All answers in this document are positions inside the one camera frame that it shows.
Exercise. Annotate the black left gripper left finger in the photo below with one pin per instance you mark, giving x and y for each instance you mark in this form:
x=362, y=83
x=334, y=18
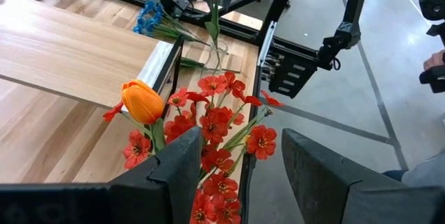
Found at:
x=139, y=199

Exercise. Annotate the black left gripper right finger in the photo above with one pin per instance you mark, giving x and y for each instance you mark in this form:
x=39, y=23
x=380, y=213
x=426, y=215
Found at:
x=347, y=199

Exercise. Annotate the small red artificial flower bunch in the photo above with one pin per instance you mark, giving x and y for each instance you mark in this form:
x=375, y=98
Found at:
x=220, y=187

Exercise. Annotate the orange artificial tulip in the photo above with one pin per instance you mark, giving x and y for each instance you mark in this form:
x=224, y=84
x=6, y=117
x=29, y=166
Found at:
x=142, y=102

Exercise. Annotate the clear glass vase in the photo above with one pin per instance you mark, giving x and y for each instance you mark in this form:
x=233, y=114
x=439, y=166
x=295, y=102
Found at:
x=222, y=51

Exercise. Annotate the light blue artificial flower bunch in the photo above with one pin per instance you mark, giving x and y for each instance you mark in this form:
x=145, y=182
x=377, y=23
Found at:
x=149, y=15

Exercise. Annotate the person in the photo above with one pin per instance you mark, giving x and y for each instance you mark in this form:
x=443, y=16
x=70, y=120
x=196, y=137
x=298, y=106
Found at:
x=424, y=173

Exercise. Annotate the person's hand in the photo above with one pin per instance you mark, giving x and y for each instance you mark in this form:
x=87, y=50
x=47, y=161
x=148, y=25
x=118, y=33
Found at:
x=436, y=60

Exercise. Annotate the silver metal bracket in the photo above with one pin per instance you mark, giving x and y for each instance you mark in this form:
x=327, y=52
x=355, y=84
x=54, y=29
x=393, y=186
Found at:
x=267, y=43

